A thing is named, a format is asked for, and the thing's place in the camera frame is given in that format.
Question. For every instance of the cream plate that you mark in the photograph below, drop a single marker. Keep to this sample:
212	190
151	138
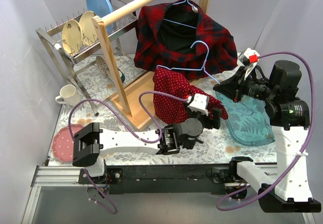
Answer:
88	29
72	37

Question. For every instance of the cream plate rear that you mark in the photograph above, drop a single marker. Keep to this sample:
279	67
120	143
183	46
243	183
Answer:
88	29

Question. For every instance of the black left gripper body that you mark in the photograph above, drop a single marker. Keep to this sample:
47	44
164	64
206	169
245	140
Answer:
216	118

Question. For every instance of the light blue wire hanger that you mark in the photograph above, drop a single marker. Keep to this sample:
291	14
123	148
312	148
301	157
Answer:
181	13

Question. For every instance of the metal dish rack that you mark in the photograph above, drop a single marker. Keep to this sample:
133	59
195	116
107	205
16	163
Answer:
80	69

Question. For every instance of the blue plate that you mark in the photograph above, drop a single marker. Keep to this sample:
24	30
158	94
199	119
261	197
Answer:
100	7

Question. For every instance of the teal cup under rack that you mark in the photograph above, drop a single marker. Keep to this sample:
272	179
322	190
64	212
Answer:
122	76

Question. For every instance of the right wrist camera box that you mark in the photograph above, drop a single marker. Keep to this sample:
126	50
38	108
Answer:
249	58

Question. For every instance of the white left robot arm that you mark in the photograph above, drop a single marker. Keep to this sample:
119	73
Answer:
93	142

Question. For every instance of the patterned bowl under rack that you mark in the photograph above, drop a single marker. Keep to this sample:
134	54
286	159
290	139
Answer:
102	65

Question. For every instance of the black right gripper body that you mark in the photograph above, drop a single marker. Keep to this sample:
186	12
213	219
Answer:
238	83

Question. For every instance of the teal plastic tray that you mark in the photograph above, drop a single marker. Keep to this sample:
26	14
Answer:
247	122

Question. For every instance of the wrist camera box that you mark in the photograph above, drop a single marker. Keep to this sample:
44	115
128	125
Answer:
198	103
249	58

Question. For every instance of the white mug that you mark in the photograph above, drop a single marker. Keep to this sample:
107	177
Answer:
68	95

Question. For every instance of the cream plate front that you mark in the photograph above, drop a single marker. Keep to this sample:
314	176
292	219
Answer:
72	37

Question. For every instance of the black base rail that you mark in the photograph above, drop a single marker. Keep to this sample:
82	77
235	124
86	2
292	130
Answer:
174	178

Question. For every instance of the red plaid skirt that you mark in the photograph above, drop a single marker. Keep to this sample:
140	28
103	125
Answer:
167	44

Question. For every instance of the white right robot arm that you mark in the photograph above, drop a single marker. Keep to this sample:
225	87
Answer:
290	121

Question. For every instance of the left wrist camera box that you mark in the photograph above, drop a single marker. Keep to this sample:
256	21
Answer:
198	103

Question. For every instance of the pink dotted plate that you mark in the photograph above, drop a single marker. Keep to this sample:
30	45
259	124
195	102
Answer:
62	145

